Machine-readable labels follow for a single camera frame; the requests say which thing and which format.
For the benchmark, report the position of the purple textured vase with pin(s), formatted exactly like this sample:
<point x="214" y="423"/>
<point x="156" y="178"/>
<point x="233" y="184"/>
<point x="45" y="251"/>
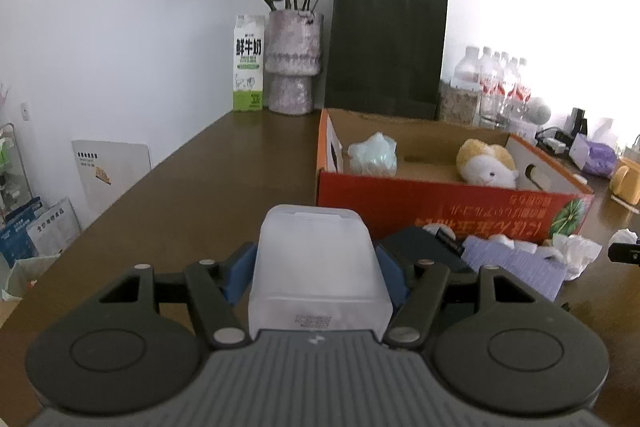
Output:
<point x="292" y="60"/>

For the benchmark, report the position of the white leaning board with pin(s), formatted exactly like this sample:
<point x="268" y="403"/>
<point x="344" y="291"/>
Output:
<point x="107" y="170"/>

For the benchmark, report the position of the purple cloth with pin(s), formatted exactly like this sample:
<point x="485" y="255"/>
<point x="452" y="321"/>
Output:
<point x="544" y="275"/>

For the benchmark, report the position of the translucent white plastic box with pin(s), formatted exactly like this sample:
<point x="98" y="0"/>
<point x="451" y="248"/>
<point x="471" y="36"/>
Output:
<point x="316" y="270"/>

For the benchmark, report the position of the crumpled white tissue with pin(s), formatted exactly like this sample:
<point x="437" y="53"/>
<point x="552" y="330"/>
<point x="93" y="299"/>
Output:
<point x="575" y="252"/>

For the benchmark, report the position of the clear jar of grains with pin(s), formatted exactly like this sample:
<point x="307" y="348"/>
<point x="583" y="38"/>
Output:
<point x="458" y="103"/>

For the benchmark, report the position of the black pouch case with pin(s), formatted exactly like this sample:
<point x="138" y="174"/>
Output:
<point x="408" y="246"/>

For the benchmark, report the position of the green white milk carton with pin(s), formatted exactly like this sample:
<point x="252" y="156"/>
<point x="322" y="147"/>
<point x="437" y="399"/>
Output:
<point x="248" y="63"/>

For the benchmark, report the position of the black paper bag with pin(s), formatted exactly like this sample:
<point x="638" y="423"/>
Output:
<point x="385" y="57"/>

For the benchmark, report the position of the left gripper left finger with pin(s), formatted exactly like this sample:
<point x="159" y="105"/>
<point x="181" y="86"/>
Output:
<point x="213" y="289"/>

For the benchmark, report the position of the yellow white plush toy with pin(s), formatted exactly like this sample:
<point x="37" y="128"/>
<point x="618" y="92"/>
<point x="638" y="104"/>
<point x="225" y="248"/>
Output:
<point x="482" y="164"/>

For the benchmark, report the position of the white power adapter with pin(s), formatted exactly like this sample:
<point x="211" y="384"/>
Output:
<point x="557" y="146"/>

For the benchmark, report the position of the yellow mug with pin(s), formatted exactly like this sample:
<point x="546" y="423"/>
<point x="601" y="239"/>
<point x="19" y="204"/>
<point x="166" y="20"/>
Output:
<point x="625" y="182"/>

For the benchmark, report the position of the orange cardboard box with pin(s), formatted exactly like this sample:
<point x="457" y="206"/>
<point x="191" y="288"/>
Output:
<point x="427" y="187"/>

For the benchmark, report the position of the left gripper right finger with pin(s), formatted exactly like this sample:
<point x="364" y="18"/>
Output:
<point x="416" y="290"/>

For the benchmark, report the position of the crumpled light blue mask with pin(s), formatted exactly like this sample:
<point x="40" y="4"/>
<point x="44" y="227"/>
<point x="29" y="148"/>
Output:
<point x="374" y="157"/>

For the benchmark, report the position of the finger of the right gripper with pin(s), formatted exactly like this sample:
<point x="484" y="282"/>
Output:
<point x="624" y="253"/>

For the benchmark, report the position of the pack of water bottles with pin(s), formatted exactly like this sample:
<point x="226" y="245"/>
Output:
<point x="503" y="95"/>

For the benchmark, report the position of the purple tissue pack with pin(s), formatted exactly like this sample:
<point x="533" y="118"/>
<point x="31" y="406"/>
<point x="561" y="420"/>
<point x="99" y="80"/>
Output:
<point x="594" y="158"/>

